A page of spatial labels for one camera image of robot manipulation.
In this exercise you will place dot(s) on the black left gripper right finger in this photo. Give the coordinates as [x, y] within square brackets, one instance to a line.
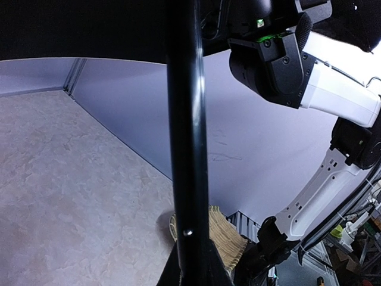
[217, 274]

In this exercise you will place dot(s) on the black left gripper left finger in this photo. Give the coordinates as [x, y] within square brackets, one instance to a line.
[171, 275]

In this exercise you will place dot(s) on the pink and black folding umbrella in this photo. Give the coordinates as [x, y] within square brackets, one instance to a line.
[166, 32]

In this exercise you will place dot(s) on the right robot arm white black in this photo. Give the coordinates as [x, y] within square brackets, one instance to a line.
[293, 53]

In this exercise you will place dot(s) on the woven bamboo tray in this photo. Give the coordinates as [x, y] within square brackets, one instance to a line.
[229, 243]

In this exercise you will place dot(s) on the right aluminium corner post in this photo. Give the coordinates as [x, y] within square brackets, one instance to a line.
[73, 75]

